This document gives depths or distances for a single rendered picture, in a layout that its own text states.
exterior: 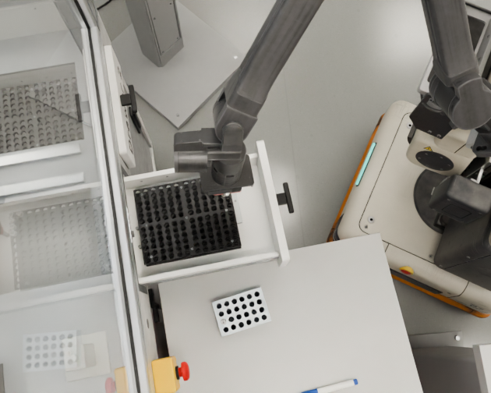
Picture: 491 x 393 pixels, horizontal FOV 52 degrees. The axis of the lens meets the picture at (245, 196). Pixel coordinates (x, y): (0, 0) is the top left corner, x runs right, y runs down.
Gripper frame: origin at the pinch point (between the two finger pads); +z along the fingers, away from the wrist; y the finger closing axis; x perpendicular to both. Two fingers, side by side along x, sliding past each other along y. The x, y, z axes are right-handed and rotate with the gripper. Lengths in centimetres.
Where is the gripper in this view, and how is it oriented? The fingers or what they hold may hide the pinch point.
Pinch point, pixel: (223, 188)
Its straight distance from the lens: 106.7
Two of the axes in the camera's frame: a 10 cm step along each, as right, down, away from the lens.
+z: -1.1, 3.2, 9.4
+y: -9.8, 1.3, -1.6
